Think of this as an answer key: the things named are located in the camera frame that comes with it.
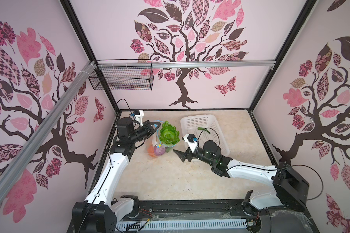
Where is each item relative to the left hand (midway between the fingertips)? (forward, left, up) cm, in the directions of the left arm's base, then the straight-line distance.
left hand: (162, 125), depth 73 cm
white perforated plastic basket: (+19, -29, -28) cm, 44 cm away
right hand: (-6, -9, -7) cm, 12 cm away
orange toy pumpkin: (-2, +9, -23) cm, 25 cm away
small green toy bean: (+18, -29, -28) cm, 44 cm away
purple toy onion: (-4, +3, -20) cm, 21 cm away
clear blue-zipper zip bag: (-3, +4, -10) cm, 11 cm away
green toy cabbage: (-2, -4, -6) cm, 7 cm away
